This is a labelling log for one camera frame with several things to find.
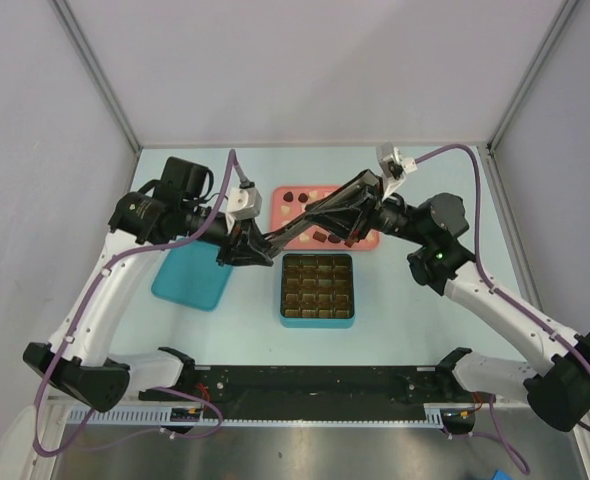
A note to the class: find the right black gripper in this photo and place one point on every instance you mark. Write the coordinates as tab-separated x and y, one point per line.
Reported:
353	223

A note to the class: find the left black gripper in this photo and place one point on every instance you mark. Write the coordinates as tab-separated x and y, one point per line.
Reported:
245	245

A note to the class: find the pink tray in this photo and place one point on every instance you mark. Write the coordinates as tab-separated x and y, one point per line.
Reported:
313	239

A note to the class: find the teal chocolate box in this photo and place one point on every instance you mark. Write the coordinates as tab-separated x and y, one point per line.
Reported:
317	291

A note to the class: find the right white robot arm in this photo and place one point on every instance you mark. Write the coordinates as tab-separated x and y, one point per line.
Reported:
554	377

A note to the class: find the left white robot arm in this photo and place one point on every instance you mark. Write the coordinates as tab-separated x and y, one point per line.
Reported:
167	213

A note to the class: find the teal box lid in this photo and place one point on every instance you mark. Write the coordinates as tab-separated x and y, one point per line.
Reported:
191	277

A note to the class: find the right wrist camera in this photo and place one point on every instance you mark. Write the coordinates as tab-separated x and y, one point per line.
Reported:
395	168

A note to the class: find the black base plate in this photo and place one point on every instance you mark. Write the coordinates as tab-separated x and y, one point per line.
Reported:
323	390

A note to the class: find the white cable duct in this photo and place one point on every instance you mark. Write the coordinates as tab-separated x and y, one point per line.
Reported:
187	415

